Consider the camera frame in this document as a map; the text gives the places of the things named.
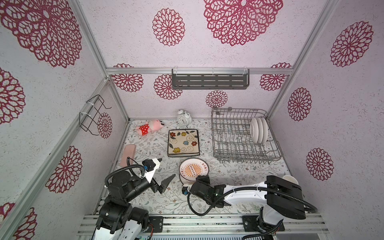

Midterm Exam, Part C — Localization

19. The black wire wall holder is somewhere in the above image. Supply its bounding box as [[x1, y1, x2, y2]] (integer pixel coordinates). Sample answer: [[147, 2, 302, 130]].
[[78, 95, 113, 139]]

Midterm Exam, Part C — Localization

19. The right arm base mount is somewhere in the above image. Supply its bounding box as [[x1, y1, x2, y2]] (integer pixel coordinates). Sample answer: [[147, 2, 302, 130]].
[[242, 207, 275, 233]]

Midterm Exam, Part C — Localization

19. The grey wall shelf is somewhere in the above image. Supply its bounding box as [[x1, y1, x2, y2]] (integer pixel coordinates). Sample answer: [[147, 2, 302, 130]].
[[171, 69, 250, 90]]

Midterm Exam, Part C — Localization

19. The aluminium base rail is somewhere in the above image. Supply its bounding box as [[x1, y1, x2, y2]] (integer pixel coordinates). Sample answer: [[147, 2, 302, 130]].
[[77, 212, 329, 236]]

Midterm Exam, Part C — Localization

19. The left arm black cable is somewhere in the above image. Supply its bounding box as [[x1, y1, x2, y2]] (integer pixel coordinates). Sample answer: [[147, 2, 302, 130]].
[[104, 156, 146, 187]]

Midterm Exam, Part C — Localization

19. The white round plate four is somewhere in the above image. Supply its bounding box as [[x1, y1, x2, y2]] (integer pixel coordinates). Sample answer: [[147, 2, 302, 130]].
[[261, 118, 268, 144]]

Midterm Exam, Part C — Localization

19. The pink plush toy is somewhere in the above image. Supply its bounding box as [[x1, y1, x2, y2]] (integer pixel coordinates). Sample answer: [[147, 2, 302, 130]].
[[136, 120, 165, 136]]

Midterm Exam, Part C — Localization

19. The grey wire dish rack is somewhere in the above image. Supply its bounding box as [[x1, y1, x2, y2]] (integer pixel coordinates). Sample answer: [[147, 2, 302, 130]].
[[211, 107, 283, 163]]

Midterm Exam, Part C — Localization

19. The white alarm clock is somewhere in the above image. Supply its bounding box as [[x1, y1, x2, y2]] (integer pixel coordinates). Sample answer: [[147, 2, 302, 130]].
[[177, 109, 192, 127]]

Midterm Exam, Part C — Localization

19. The white ceramic mug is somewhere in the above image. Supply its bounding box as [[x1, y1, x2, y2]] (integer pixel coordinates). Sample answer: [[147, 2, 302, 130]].
[[283, 175, 299, 185]]

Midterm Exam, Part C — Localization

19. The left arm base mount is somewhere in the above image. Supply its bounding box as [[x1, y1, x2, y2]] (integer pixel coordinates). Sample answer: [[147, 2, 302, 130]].
[[131, 207, 164, 233]]

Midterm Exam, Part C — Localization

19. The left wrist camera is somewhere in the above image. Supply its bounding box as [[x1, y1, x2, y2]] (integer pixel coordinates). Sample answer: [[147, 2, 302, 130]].
[[142, 159, 159, 183]]

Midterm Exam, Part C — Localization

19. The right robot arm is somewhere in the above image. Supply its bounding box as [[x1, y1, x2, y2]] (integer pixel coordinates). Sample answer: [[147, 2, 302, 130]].
[[185, 175, 317, 226]]

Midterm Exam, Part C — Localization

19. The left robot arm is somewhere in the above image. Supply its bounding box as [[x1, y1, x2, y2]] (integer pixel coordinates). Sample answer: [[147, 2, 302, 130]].
[[92, 157, 176, 240]]

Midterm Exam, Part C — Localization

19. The pink rectangular block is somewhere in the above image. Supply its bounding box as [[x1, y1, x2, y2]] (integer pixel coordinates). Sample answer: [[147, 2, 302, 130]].
[[120, 145, 136, 167]]

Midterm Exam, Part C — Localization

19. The white round plate three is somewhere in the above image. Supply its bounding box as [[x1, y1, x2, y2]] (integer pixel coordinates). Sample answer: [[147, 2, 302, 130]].
[[256, 118, 264, 144]]

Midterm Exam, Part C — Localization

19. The white round plate one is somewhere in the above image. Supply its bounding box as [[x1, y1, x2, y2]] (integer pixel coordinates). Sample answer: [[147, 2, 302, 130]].
[[179, 158, 210, 185]]

